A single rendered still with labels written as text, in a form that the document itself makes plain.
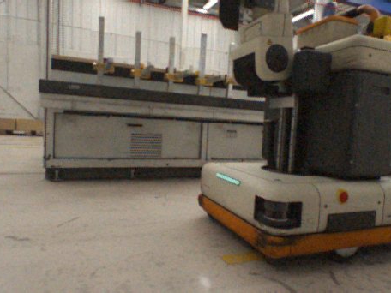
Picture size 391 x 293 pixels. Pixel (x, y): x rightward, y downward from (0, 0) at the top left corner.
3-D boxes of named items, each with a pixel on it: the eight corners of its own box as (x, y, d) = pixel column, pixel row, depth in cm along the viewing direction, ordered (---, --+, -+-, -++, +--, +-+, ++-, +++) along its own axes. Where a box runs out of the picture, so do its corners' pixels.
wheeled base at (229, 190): (299, 202, 173) (302, 160, 172) (415, 245, 114) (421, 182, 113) (194, 208, 149) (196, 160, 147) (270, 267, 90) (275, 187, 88)
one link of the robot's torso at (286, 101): (279, 109, 134) (284, 54, 133) (329, 105, 108) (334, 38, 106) (228, 104, 125) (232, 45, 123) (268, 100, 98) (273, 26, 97)
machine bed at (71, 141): (461, 173, 399) (469, 109, 393) (41, 182, 208) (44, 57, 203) (407, 165, 463) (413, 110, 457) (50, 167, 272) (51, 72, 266)
